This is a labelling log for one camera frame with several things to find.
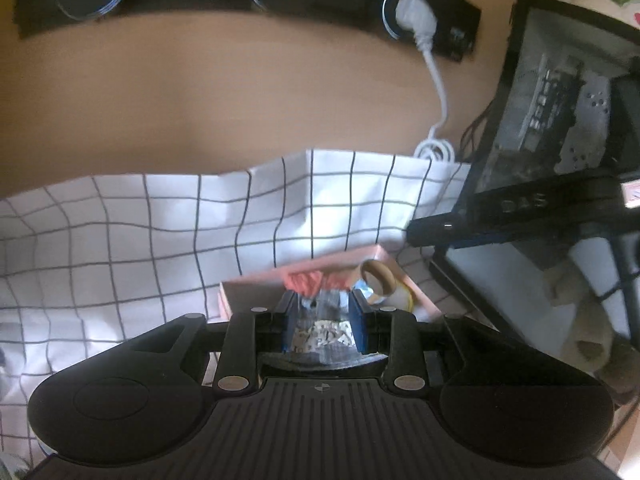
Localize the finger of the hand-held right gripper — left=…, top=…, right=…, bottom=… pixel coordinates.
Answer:
left=406, top=212, right=502, bottom=250

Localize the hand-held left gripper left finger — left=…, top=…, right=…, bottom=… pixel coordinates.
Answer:
left=125, top=290, right=301, bottom=397

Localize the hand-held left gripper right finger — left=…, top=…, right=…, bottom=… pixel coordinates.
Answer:
left=350, top=291, right=506, bottom=394

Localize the brown tape roll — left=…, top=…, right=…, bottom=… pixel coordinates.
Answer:
left=359, top=259, right=416, bottom=306

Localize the pink cardboard box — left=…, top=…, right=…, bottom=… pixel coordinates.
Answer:
left=217, top=245, right=443, bottom=326

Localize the black computer monitor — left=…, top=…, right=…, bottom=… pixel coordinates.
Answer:
left=430, top=0, right=640, bottom=341

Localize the beige plush toy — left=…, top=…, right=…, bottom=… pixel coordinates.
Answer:
left=544, top=260, right=633, bottom=403

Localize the white checkered tablecloth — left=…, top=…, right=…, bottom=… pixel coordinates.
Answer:
left=0, top=149, right=473, bottom=466

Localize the black cable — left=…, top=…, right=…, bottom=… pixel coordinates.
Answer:
left=459, top=102, right=497, bottom=163

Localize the white power cable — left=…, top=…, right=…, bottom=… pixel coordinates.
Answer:
left=395, top=0, right=457, bottom=163

